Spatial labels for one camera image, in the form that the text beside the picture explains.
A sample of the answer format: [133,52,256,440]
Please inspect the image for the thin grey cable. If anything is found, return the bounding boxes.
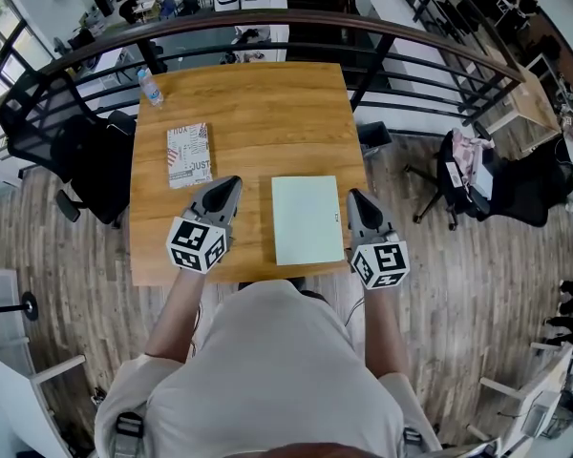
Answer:
[345,297,367,327]

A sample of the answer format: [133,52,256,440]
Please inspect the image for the person's right forearm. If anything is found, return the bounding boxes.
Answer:
[360,283,411,380]

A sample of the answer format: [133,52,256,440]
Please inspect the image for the clear plastic water bottle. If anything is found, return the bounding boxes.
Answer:
[138,68,165,110]

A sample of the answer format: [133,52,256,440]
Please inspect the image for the black chair with clothes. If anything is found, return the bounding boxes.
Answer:
[404,128,570,232]

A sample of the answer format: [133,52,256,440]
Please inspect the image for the grey harness strap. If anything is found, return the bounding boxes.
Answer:
[402,426,423,454]
[115,411,145,458]

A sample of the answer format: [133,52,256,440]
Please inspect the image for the person's left forearm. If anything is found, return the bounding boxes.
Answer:
[144,266,209,364]

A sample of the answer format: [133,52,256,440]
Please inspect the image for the pink checked cloth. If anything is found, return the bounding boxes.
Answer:
[450,129,497,195]

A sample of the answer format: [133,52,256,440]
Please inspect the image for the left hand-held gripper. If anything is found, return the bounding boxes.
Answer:
[165,176,244,275]

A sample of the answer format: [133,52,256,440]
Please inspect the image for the black mesh office chair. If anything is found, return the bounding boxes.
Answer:
[0,68,138,229]

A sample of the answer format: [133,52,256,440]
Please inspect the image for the black metal railing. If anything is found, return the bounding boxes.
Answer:
[0,9,527,162]

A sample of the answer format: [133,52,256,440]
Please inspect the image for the light wooden side desk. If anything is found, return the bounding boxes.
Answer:
[480,49,563,156]

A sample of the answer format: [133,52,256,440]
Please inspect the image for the black waste bin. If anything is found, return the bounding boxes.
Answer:
[357,120,393,160]

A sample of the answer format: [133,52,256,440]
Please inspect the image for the person's white shirt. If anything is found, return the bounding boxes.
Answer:
[94,279,444,458]

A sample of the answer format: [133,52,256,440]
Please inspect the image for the black round-base floor stand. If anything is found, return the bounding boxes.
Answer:
[0,290,40,327]

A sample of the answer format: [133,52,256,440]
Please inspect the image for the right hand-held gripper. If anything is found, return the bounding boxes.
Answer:
[346,188,412,292]

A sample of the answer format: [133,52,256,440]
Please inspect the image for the printed white and red book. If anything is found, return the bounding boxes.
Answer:
[166,121,215,191]

